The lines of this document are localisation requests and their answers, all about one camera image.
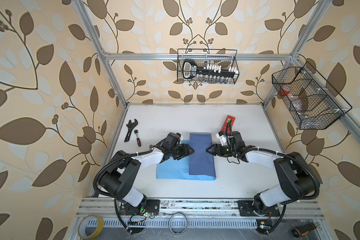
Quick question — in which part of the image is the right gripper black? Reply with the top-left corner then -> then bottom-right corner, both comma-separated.
206,143 -> 236,157

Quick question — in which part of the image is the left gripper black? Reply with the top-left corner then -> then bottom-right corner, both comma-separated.
170,143 -> 196,159

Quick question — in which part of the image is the light blue wrapping paper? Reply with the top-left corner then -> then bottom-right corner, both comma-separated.
156,133 -> 216,181

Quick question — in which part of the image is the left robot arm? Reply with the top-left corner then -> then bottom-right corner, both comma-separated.
93,133 -> 195,215

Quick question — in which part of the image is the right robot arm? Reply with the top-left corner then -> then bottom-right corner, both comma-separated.
206,131 -> 320,216

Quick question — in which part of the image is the red tape dispenser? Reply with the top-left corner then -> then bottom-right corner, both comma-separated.
221,115 -> 236,133

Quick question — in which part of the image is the black adjustable wrench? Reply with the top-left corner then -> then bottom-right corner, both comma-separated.
124,119 -> 138,143

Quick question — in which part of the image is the black socket set tool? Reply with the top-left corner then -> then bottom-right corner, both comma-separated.
180,59 -> 240,80

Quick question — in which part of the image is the red white object in basket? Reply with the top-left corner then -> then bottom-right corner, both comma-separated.
280,86 -> 291,96

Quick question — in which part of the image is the orange black screwdriver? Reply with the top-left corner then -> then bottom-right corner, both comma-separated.
291,223 -> 320,238

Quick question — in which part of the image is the yellow tape roll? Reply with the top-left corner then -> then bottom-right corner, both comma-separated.
78,215 -> 105,240

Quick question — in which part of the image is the back wire basket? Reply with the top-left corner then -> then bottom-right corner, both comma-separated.
177,48 -> 240,85

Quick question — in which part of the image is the wire basket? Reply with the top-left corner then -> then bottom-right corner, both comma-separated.
272,62 -> 352,130
177,48 -> 240,85

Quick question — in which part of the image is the right wire basket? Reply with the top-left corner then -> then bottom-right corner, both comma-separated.
272,62 -> 352,130

